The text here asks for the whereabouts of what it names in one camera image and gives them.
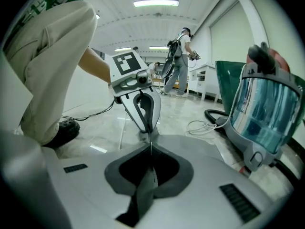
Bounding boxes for person's left forearm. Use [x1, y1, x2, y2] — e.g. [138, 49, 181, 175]
[77, 46, 113, 84]

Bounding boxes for person's left black shoe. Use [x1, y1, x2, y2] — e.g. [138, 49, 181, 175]
[41, 119, 81, 149]

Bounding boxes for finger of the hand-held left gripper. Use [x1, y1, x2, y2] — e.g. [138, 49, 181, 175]
[140, 87, 162, 132]
[121, 91, 150, 133]

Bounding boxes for white vacuum power cable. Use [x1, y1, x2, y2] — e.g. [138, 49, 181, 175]
[185, 63, 246, 135]

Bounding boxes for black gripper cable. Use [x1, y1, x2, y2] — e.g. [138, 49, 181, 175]
[61, 98, 120, 122]

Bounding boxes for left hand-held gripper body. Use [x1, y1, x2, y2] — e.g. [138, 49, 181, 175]
[109, 51, 154, 104]

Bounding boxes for white vanity cabinet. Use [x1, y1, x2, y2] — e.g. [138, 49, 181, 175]
[187, 64, 222, 103]

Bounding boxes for person's beige trousers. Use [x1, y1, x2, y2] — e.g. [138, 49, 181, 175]
[2, 0, 99, 147]

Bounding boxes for red vacuum cleaner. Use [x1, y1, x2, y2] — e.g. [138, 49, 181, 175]
[215, 42, 305, 179]

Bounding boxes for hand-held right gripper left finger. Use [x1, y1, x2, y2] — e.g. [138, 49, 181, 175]
[44, 142, 153, 229]

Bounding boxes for white roller blind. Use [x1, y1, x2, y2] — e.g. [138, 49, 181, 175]
[209, 0, 257, 64]

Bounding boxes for black vacuum hose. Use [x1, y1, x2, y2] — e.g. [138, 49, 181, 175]
[204, 108, 231, 126]

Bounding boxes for green bathtub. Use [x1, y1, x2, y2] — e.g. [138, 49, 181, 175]
[214, 60, 248, 116]

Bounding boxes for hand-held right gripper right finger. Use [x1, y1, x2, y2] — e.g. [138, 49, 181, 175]
[145, 134, 275, 229]

